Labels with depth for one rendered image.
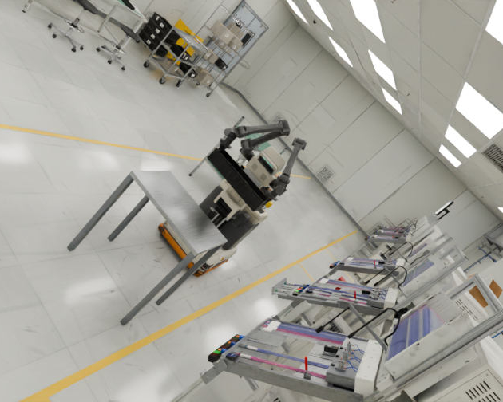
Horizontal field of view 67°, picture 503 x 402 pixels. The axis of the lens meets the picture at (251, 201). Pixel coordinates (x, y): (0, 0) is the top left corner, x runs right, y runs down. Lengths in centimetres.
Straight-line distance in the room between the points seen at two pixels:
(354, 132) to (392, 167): 157
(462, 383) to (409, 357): 21
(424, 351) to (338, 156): 1072
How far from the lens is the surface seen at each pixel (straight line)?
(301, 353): 355
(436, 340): 178
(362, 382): 192
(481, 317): 329
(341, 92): 1261
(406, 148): 1205
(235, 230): 372
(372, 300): 332
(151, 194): 253
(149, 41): 893
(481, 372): 184
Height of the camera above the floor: 197
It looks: 18 degrees down
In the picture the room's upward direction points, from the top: 46 degrees clockwise
